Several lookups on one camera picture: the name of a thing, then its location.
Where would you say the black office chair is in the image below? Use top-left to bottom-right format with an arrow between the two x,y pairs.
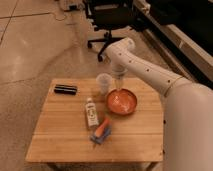
83,0 -> 138,63

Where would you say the black rectangular case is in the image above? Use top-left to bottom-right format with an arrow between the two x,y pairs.
54,85 -> 77,95

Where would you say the white plastic bottle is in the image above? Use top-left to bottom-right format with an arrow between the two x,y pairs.
85,98 -> 99,129

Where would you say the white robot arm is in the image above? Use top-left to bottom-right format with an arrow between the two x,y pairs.
106,37 -> 213,171

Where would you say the translucent white cup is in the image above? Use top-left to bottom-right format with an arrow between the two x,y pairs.
96,73 -> 112,94

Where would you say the orange carrot toy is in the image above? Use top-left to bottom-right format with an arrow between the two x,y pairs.
94,118 -> 109,137

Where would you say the orange ceramic bowl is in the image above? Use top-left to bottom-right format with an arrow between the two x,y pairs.
106,89 -> 137,115

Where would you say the wooden folding table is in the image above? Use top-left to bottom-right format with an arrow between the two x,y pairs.
26,78 -> 163,163

